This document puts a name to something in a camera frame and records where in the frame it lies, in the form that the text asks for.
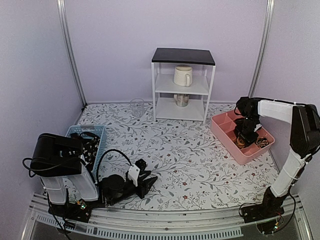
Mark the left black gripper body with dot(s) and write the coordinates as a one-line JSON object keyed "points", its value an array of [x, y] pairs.
{"points": [[114, 201]]}

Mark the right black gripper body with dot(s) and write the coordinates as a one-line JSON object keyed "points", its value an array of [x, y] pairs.
{"points": [[246, 128]]}

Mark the yellow beetle-print tie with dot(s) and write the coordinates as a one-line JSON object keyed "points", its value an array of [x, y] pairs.
{"points": [[241, 142]]}

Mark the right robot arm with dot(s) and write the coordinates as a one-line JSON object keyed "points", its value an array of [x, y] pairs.
{"points": [[304, 140]]}

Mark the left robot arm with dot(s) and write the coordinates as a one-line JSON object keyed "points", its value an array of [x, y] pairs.
{"points": [[78, 158]]}

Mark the pink divided organizer tray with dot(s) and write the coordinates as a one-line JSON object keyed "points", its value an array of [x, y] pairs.
{"points": [[223, 126]]}

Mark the rolled yellow-black tie in tray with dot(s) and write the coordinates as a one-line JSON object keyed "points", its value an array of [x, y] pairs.
{"points": [[262, 142]]}

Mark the floral table mat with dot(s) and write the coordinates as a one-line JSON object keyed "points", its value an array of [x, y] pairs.
{"points": [[194, 170]]}

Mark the black white-patterned tie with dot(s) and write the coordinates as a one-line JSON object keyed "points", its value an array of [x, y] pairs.
{"points": [[90, 145]]}

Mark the blue plastic basket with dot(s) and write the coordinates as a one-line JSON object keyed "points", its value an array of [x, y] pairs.
{"points": [[99, 130]]}

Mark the clear glass cup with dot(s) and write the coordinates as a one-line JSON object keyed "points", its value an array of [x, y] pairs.
{"points": [[138, 107]]}

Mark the white shelf with black top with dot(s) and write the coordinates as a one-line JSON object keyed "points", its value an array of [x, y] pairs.
{"points": [[163, 64]]}

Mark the cream ceramic mug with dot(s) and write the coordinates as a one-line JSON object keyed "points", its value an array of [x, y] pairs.
{"points": [[183, 75]]}

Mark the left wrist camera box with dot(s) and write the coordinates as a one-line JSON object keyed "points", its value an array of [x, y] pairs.
{"points": [[133, 174]]}

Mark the front aluminium rail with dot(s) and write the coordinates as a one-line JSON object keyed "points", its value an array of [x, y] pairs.
{"points": [[127, 224]]}

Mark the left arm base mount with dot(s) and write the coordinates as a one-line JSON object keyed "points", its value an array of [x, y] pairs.
{"points": [[79, 211]]}

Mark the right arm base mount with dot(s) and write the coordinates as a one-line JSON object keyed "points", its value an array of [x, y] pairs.
{"points": [[262, 212]]}

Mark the right aluminium frame post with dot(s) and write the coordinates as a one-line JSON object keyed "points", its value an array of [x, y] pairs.
{"points": [[267, 24]]}

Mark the aluminium frame post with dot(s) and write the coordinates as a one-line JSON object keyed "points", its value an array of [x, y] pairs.
{"points": [[69, 50], [267, 24]]}

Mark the left aluminium frame post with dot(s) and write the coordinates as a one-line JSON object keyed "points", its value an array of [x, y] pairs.
{"points": [[69, 50]]}

